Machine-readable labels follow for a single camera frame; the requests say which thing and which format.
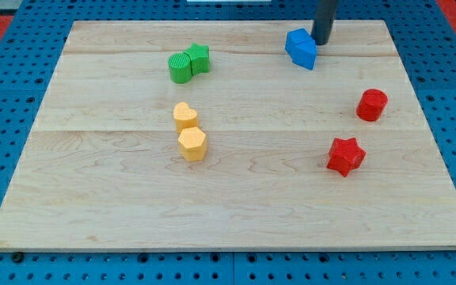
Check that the blue triangle block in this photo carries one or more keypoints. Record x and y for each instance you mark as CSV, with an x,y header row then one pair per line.
x,y
304,54

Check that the light wooden board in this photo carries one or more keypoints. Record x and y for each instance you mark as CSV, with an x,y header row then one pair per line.
x,y
101,170

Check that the yellow hexagon block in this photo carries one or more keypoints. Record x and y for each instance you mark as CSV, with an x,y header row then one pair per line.
x,y
192,144

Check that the yellow heart block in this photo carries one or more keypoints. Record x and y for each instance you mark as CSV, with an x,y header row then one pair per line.
x,y
184,116

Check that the green cylinder block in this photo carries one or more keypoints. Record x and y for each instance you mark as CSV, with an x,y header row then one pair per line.
x,y
180,69

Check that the green star block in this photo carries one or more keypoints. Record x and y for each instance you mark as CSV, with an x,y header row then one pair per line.
x,y
200,58

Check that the red star block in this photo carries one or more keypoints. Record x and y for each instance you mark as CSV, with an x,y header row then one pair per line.
x,y
345,155

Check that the blue cube block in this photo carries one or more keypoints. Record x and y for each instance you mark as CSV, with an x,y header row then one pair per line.
x,y
296,37

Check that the red cylinder block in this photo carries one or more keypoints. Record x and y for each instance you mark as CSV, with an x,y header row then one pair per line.
x,y
371,105

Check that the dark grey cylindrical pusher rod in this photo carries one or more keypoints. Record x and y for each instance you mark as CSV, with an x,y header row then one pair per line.
x,y
323,23

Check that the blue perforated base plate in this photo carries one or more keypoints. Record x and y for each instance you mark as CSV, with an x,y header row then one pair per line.
x,y
29,50

